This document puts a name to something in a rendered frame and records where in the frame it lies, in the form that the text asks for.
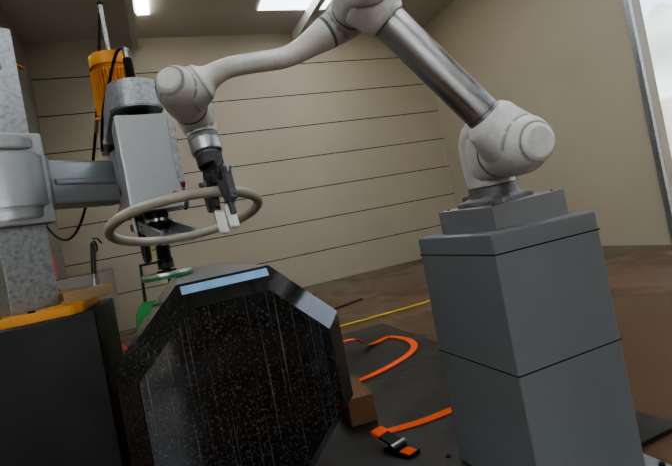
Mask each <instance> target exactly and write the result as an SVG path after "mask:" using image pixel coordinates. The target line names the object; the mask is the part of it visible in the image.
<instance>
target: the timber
mask: <svg viewBox="0 0 672 466"><path fill-rule="evenodd" d="M350 380H351V386H352V391H353V396H352V398H351V400H350V402H349V403H348V405H347V407H346V409H345V411H344V413H343V414H344V416H345V417H346V419H347V420H348V422H349V423H350V425H351V426H352V427H356V426H359V425H362V424H365V423H369V422H372V421H375V420H378V418H377V413H376V408H375V403H374V398H373V393H372V392H371V391H370V390H369V389H368V388H367V387H366V386H365V385H364V384H363V383H362V382H361V381H360V380H359V379H358V378H357V377H356V376H355V375H352V376H350Z"/></svg>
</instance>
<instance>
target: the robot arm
mask: <svg viewBox="0 0 672 466"><path fill-rule="evenodd" d="M402 5H403V4H402V0H332V2H331V4H330V5H329V7H328V10H327V11H326V12H325V13H324V14H322V15H321V16H320V17H319V18H317V19H316V20H315V21H314V22H313V23H312V24H311V25H310V26H309V27H308V28H307V29H306V30H305V31H304V32H303V33H302V34H301V35H300V36H299V37H298V38H296V39H295V40H294V41H292V42H291V43H289V44H288V45H286V46H283V47H280V48H276V49H271V50H264V51H258V52H251V53H245V54H239V55H233V56H229V57H225V58H222V59H219V60H216V61H214V62H212V63H209V64H207V65H204V66H194V65H192V64H191V65H189V66H186V67H182V66H179V65H170V66H166V67H164V68H162V69H161V70H160V71H159V72H158V74H157V75H156V78H155V91H156V95H157V97H158V99H159V101H160V103H161V104H162V106H163V107H164V109H165V110H166V111H167V112H168V113H169V114H170V115H171V116H172V117H173V118H175V119H176V121H177V123H178V124H179V126H180V129H181V131H182V132H183V133H184V134H185V136H186V138H187V140H188V144H189V147H190V150H191V154H192V156H193V158H195V159H196V162H197V166H198V169H199V170H200V171H202V173H203V179H204V180H203V181H202V183H199V184H198V186H199V187H200V188H203V187H214V186H218V188H219V190H220V192H221V194H222V196H223V198H224V200H225V201H224V207H225V211H226V214H227V217H228V221H229V224H230V228H235V227H240V224H239V220H238V217H237V214H236V213H237V211H236V207H235V204H234V203H235V199H237V198H238V194H237V191H236V187H235V183H234V180H233V176H232V172H231V165H223V164H224V160H223V157H222V153H221V152H222V149H223V148H222V145H221V141H220V138H219V134H218V131H217V120H216V116H215V112H214V109H213V106H212V104H211V101H212V100H213V99H214V98H215V92H216V89H217V88H218V87H219V85H221V84H222V83H223V82H225V81H226V80H228V79H230V78H232V77H235V76H240V75H246V74H253V73H261V72H268V71H275V70H281V69H285V68H289V67H292V66H295V65H297V64H299V63H302V62H304V61H306V60H308V59H310V58H312V57H315V56H317V55H319V54H322V53H324V52H326V51H329V50H332V49H334V48H336V47H337V46H339V45H341V44H343V43H346V42H347V41H349V40H351V39H352V38H354V37H355V36H357V35H358V34H359V33H361V32H363V33H365V34H366V35H368V36H370V37H376V36H377V37H378V38H379V39H380V40H381V41H382V42H383V43H384V44H385V45H386V46H387V47H388V48H389V49H390V50H391V51H392V52H393V53H394V54H395V55H396V56H397V57H398V58H399V59H400V60H401V61H402V62H403V63H404V64H405V65H406V66H407V67H408V68H409V69H410V70H411V71H412V72H413V73H414V74H416V75H417V76H418V77H419V78H420V79H421V80H422V81H423V82H424V83H425V84H426V85H427V86H428V87H429V88H430V89H431V90H432V91H433V92H434V93H435V94H436V95H437V96H438V97H439V98H440V99H441V100H442V101H443V102H444V103H445V104H446V105H447V106H448V107H449V108H450V109H451V110H452V111H453V112H454V113H455V114H456V115H457V116H458V117H459V118H460V119H461V120H463V121H464V122H465V123H466V124H465V125H464V127H463V128H462V130H461V133H460V137H459V155H460V161H461V166H462V171H463V175H464V178H465V182H466V185H467V189H468V195H469V196H466V197H463V199H462V201H463V203H461V204H459V205H457V209H464V208H471V207H479V206H486V205H495V204H501V203H504V202H507V201H510V200H514V199H517V198H521V197H524V196H528V195H532V194H534V192H533V190H520V189H518V185H517V182H516V178H515V176H520V175H524V174H528V173H530V172H533V171H535V170H537V169H538V168H540V167H541V166H542V164H544V163H545V161H546V160H547V159H548V158H549V157H550V155H551V154H552V153H553V151H554V148H555V145H556V137H555V133H554V131H553V129H552V128H551V126H550V125H549V124H548V123H547V122H546V121H545V120H543V119H542V118H540V117H539V116H536V115H532V114H530V113H528V112H527V111H525V110H523V109H521V108H520V107H518V106H517V105H515V104H513V103H512V102H511V101H506V100H498V101H496V100H495V99H494V98H493V97H492V96H491V95H490V94H489V93H488V92H487V91H486V90H485V89H484V88H483V87H482V86H481V85H480V84H479V83H478V82H477V81H476V80H475V79H474V78H473V77H472V76H471V75H470V74H469V73H468V72H467V71H466V70H465V69H463V68H462V67H461V66H460V65H459V64H458V63H457V62H456V61H455V60H454V59H453V58H452V57H451V56H450V55H449V54H448V53H447V52H446V51H445V50H444V49H443V48H442V47H441V46H440V45H439V44H438V43H437V42H436V41H435V40H434V39H433V38H432V37H431V36H430V35H429V34H428V33H427V32H426V31H425V30H424V29H423V28H422V27H421V26H420V25H419V24H418V23H417V22H416V21H415V20H414V19H413V18H412V17H411V16H410V15H409V14H408V13H407V12H406V11H405V10H404V9H403V8H402ZM204 201H205V204H206V208H207V211H208V213H214V216H215V219H216V222H217V224H218V227H219V231H220V234H228V233H230V231H229V227H228V224H227V220H226V217H225V214H224V210H221V206H220V199H219V197H210V198H204ZM225 203H227V204H225Z"/></svg>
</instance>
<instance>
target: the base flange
mask: <svg viewBox="0 0 672 466"><path fill-rule="evenodd" d="M98 301H99V299H98V297H97V298H92V299H87V300H83V301H78V302H74V303H69V304H65V303H64V301H62V302H60V304H59V305H56V306H52V307H47V308H43V309H39V310H33V311H29V312H26V313H22V314H18V315H14V316H0V331H1V330H5V329H10V328H14V327H19V326H23V325H28V324H32V323H37V322H41V321H46V320H51V319H55V318H60V317H64V316H69V315H73V314H77V313H80V312H83V311H85V310H86V309H88V308H89V307H91V306H92V305H94V304H95V303H97V302H98Z"/></svg>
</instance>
